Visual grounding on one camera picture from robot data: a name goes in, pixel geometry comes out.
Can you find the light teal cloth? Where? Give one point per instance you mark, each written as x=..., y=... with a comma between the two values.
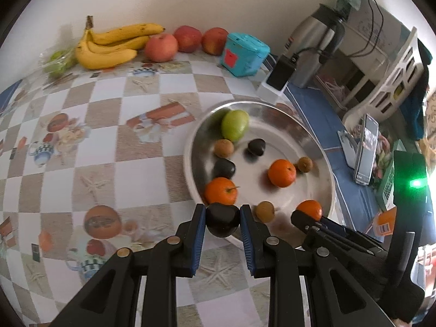
x=349, y=0

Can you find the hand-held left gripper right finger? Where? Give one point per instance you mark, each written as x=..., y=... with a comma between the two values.
x=247, y=242

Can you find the brown sapodilla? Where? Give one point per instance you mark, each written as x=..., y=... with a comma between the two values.
x=305, y=164
x=265, y=211
x=223, y=148

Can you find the smartphone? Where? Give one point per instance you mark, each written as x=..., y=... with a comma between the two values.
x=367, y=150

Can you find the teal plastic box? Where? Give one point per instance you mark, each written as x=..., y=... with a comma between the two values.
x=243, y=54

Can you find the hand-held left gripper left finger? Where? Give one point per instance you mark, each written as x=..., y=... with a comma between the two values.
x=199, y=242

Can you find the black power adapter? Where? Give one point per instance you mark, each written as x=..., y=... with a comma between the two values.
x=280, y=73

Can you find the dark purple plum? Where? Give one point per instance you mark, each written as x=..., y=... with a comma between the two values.
x=222, y=219
x=256, y=147
x=224, y=168

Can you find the clear bag of green pears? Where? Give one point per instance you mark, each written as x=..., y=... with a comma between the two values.
x=58, y=63

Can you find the steel thermos jug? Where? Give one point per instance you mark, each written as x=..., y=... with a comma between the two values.
x=313, y=44

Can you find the red apple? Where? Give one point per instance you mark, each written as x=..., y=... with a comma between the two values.
x=188, y=38
x=214, y=41
x=161, y=47

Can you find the round metal plate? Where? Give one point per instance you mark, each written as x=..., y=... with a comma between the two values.
x=272, y=129

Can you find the orange packet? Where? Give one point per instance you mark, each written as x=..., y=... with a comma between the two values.
x=385, y=223

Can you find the yellow banana bunch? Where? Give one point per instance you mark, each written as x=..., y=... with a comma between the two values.
x=109, y=52

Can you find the orange mandarin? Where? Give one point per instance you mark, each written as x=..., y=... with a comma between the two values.
x=282, y=173
x=220, y=191
x=311, y=208

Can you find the white plastic basket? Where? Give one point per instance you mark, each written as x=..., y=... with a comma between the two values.
x=391, y=88

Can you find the grey cardboard box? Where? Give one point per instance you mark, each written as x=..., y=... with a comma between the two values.
x=374, y=37

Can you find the dark teal garment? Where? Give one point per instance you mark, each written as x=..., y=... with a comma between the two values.
x=417, y=109

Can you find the green mango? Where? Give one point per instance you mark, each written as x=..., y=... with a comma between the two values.
x=234, y=125

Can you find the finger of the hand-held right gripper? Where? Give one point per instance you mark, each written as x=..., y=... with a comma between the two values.
x=340, y=236

